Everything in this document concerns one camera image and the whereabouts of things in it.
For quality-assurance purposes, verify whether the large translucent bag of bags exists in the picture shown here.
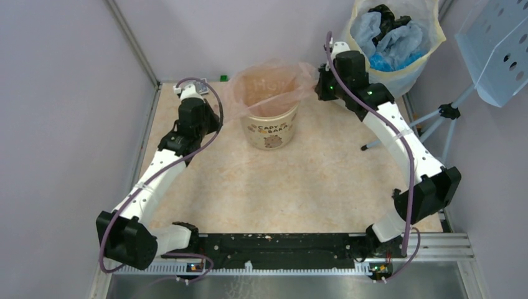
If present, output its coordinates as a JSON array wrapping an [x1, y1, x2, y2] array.
[[340, 1, 446, 98]]

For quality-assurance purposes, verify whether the white toothed cable rail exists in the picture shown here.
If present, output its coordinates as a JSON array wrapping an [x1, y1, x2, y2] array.
[[115, 261, 372, 277]]

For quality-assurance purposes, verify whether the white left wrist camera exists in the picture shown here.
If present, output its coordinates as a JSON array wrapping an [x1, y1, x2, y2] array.
[[172, 81, 204, 101]]

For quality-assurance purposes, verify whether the pink plastic trash bag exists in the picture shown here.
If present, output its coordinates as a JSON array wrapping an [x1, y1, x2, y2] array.
[[222, 59, 318, 123]]

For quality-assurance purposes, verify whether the black plastic bag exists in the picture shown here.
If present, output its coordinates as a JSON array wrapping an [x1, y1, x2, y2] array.
[[367, 4, 412, 45]]

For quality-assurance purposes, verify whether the light blue tripod stand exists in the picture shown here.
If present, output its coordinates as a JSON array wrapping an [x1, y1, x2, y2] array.
[[361, 85, 474, 171]]

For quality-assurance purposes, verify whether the blue plastic bag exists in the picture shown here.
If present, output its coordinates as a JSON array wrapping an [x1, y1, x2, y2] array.
[[369, 52, 424, 72]]

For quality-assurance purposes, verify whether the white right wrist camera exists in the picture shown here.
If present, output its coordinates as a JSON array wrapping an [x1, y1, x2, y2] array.
[[330, 41, 351, 60]]

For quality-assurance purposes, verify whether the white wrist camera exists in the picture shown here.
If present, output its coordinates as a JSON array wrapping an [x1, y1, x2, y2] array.
[[172, 81, 204, 101], [330, 41, 351, 60]]

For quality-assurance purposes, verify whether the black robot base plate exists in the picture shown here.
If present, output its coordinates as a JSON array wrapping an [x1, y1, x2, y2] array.
[[171, 227, 405, 270]]

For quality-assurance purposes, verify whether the aluminium corner frame post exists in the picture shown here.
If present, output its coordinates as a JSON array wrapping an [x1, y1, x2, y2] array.
[[103, 0, 160, 89]]

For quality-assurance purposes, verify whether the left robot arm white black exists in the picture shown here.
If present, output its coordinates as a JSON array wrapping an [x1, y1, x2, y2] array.
[[96, 97, 222, 273]]

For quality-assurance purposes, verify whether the perforated light blue panel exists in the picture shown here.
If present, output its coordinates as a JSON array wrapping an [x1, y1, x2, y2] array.
[[455, 0, 527, 107]]

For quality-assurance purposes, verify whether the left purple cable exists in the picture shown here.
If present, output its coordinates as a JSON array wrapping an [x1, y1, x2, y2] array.
[[98, 77, 225, 285]]

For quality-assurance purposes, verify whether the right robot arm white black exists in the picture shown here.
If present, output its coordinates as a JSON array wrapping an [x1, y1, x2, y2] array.
[[315, 50, 461, 257]]

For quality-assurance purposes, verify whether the cream capybara trash bin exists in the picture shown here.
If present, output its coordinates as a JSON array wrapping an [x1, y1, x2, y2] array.
[[243, 68, 300, 151]]

